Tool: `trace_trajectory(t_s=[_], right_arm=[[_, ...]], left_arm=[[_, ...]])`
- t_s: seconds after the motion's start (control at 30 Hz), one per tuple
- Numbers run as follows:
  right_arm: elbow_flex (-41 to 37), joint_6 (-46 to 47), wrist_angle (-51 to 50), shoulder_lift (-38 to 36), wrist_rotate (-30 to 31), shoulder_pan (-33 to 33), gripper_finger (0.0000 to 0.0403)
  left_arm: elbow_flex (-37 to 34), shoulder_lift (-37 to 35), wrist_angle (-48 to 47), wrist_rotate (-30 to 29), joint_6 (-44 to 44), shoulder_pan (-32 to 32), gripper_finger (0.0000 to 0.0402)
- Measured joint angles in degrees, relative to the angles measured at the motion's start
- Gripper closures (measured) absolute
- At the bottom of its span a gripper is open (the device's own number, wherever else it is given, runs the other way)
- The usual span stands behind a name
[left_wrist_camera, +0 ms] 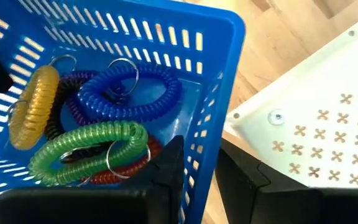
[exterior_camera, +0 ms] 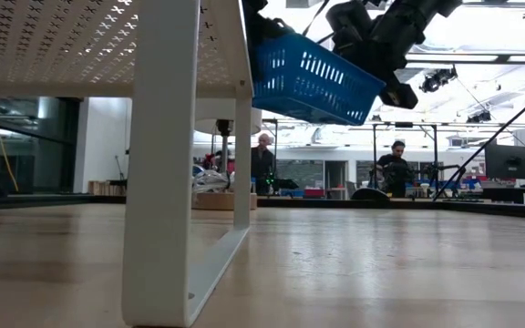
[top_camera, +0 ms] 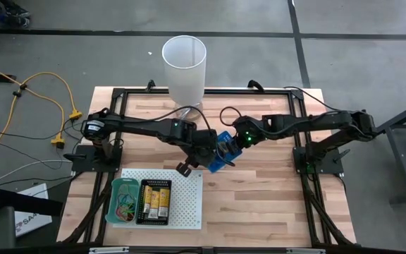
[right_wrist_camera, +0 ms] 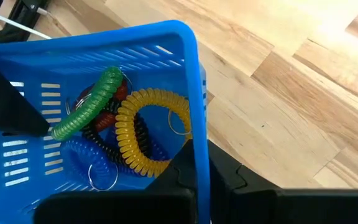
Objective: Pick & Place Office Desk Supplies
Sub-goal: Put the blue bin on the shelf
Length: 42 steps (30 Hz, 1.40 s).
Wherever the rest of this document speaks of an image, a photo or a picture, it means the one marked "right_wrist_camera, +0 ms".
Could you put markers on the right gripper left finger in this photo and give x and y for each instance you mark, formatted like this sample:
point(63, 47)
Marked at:
point(120, 208)

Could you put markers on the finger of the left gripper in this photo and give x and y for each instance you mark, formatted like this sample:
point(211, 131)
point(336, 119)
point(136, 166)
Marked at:
point(2, 105)

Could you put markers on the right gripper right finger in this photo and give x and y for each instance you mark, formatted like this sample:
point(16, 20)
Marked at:
point(291, 208)

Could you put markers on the blue spiral wrist coil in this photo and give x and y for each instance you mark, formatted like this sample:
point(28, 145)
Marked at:
point(82, 155)

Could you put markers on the orange spiral wrist coil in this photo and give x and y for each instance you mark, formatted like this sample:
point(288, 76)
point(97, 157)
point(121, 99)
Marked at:
point(126, 137)

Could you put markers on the black spiral wrist coil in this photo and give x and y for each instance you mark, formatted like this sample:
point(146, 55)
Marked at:
point(98, 140)

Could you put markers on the green spiral wrist coil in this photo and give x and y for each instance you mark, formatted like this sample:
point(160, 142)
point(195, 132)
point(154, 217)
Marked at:
point(85, 112)

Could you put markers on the blue plastic slotted basket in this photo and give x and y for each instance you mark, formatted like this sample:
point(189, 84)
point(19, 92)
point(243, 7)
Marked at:
point(73, 53)

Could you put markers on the red spiral wrist coil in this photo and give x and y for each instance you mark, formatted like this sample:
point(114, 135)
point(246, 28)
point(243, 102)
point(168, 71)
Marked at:
point(104, 119)

